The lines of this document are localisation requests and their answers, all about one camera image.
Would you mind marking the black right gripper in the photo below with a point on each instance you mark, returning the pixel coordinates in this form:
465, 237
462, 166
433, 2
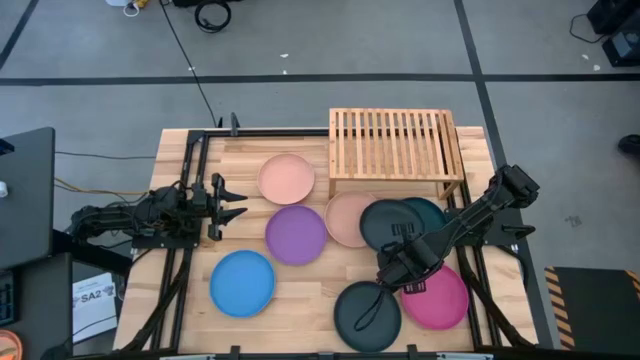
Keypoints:
405, 265

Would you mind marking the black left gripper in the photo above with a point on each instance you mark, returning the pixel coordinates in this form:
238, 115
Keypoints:
202, 205

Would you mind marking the teal plate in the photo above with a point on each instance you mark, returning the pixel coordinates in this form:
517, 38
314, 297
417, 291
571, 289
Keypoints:
432, 215

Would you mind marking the magenta plate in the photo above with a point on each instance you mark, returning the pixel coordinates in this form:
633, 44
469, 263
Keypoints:
440, 302

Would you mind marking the salmon pink plate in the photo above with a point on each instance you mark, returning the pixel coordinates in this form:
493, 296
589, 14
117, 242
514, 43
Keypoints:
286, 179
345, 220

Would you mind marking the purple plate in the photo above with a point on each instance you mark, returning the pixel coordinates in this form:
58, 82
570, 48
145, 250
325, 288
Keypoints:
296, 235

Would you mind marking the blue plate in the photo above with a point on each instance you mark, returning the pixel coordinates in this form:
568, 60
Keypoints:
242, 283

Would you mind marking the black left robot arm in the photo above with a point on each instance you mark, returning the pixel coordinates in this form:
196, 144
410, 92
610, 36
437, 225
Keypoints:
125, 217

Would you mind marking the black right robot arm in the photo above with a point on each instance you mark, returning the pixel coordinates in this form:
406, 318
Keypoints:
470, 215

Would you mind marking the wooden slatted shelf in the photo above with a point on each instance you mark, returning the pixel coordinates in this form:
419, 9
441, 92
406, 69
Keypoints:
395, 176

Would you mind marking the black table clamp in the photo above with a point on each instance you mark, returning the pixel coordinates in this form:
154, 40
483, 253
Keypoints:
233, 122
234, 353
411, 352

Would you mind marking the white printed paper sheet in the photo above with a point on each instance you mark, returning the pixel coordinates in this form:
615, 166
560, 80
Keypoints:
95, 315

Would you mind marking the black hazard-striped mat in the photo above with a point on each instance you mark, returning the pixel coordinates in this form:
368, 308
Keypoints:
595, 310

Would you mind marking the black monitor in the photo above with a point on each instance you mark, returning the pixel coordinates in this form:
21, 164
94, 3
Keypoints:
25, 200

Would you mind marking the black desk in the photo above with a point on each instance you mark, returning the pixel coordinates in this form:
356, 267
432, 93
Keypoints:
45, 310

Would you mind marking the small white cup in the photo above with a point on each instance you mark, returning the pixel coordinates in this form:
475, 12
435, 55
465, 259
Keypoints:
2, 189

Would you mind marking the white object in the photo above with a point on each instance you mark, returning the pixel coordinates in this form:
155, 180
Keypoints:
117, 2

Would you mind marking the black rounded object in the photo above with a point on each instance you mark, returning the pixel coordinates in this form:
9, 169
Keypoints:
631, 145

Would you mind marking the orange round object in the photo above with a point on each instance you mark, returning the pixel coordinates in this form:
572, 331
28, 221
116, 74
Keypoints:
9, 347

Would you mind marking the black equipment case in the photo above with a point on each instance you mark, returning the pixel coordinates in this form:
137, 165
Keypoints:
620, 45

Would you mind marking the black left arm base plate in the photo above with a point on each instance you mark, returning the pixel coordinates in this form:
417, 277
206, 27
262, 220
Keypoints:
165, 242

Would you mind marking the black aluminium table frame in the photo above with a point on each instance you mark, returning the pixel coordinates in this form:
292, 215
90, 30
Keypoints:
270, 132

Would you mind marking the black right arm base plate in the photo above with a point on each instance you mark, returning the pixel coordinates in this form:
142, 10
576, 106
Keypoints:
510, 235

